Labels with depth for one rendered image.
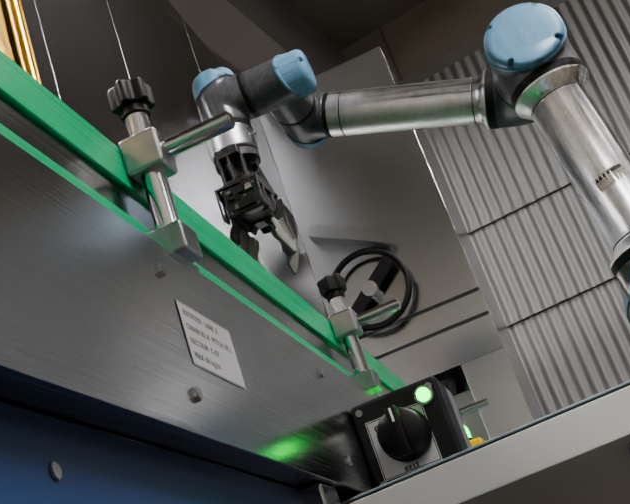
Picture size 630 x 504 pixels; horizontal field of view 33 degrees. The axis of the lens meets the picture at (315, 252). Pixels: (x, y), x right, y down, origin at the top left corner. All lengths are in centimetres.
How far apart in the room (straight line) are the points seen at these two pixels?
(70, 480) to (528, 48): 118
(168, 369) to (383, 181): 220
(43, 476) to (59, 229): 12
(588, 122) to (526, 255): 308
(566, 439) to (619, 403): 4
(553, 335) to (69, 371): 408
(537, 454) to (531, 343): 371
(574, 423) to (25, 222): 45
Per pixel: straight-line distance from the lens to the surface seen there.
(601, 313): 444
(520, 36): 155
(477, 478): 79
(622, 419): 77
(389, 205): 270
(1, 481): 41
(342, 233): 264
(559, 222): 457
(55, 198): 51
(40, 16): 162
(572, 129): 150
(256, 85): 167
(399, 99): 173
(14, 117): 57
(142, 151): 67
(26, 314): 43
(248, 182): 158
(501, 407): 252
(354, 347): 108
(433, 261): 263
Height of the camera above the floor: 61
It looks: 23 degrees up
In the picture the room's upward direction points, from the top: 19 degrees counter-clockwise
